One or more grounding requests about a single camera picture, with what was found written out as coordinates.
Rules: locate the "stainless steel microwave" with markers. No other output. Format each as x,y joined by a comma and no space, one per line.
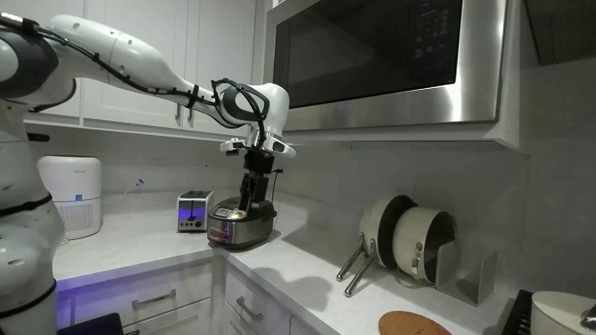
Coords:
372,56

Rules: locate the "round cork trivet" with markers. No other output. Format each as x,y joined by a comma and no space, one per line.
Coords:
411,324

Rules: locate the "white cylindrical air purifier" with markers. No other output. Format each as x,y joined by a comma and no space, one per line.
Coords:
71,186

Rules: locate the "white lower cabinets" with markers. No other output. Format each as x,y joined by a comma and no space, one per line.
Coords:
186,284

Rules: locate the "cream frying pan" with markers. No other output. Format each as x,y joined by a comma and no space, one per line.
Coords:
374,232

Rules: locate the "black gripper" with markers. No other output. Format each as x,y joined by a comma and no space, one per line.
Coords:
259,162

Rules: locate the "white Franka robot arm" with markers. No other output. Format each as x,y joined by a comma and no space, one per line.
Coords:
123,56

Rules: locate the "metal pan rack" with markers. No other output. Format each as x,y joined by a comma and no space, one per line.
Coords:
465,271

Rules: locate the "white upper cabinets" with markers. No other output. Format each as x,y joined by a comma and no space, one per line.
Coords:
216,37

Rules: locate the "cream saucepan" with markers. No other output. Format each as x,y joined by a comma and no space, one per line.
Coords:
419,244

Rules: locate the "white cabinets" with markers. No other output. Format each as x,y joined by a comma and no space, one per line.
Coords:
186,284
216,37

